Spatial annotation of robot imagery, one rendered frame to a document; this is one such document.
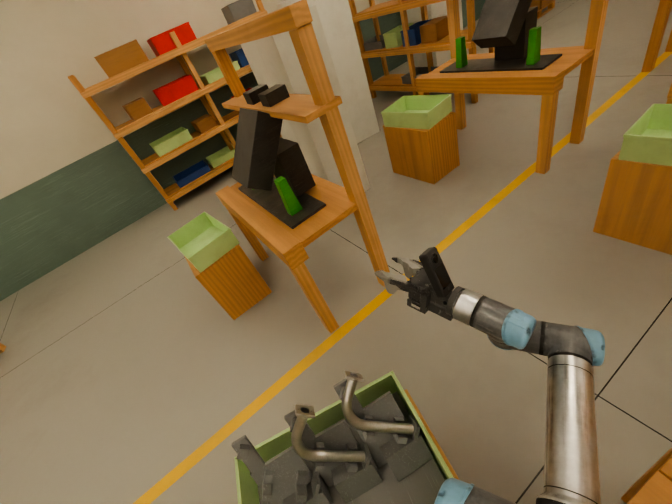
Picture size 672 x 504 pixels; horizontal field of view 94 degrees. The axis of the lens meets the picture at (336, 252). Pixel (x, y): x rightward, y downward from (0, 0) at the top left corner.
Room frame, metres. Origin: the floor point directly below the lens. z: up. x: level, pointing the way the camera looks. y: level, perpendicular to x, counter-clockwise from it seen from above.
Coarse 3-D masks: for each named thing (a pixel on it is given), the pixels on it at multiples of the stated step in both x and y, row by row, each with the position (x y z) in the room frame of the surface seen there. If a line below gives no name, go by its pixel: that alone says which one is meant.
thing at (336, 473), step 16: (288, 416) 0.48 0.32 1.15; (304, 432) 0.45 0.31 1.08; (320, 432) 0.45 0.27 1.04; (336, 432) 0.44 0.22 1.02; (336, 448) 0.42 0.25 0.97; (336, 464) 0.40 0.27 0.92; (336, 480) 0.36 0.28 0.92; (352, 480) 0.34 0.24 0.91; (368, 480) 0.33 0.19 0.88; (352, 496) 0.32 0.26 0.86
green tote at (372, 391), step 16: (368, 384) 0.57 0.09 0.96; (384, 384) 0.57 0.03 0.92; (400, 384) 0.53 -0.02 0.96; (368, 400) 0.56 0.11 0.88; (320, 416) 0.55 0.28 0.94; (336, 416) 0.55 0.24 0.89; (416, 416) 0.41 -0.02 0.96; (288, 432) 0.54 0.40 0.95; (256, 448) 0.53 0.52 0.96; (272, 448) 0.53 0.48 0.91; (432, 448) 0.32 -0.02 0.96; (240, 464) 0.51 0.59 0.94; (240, 480) 0.46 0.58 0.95; (240, 496) 0.41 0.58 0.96; (256, 496) 0.43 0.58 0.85
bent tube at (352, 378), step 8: (352, 376) 0.50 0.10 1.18; (360, 376) 0.51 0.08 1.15; (352, 384) 0.49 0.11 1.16; (344, 392) 0.48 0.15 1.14; (352, 392) 0.47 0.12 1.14; (344, 400) 0.47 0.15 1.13; (344, 408) 0.45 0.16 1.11; (344, 416) 0.45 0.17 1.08; (352, 416) 0.44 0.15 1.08; (352, 424) 0.43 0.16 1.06; (360, 424) 0.42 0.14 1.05; (368, 424) 0.42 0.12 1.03; (376, 424) 0.42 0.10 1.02; (384, 424) 0.41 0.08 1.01; (392, 424) 0.41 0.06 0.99; (400, 424) 0.41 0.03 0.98; (408, 424) 0.40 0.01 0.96; (384, 432) 0.40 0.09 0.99; (392, 432) 0.39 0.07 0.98; (400, 432) 0.39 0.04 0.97; (408, 432) 0.38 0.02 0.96
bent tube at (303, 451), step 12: (300, 408) 0.47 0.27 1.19; (312, 408) 0.47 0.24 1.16; (300, 420) 0.44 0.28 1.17; (300, 432) 0.43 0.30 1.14; (300, 444) 0.41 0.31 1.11; (300, 456) 0.40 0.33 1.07; (312, 456) 0.39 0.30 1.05; (324, 456) 0.39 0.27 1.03; (336, 456) 0.39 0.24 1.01; (348, 456) 0.38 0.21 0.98; (360, 456) 0.38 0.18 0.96
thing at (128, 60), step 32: (256, 0) 6.45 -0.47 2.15; (192, 32) 6.08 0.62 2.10; (128, 64) 5.73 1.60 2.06; (192, 64) 5.94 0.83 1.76; (160, 96) 5.78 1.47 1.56; (192, 96) 5.81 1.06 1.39; (128, 128) 5.44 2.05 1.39; (224, 128) 5.88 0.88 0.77; (160, 160) 5.47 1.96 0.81; (224, 160) 5.89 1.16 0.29; (160, 192) 5.40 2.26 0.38
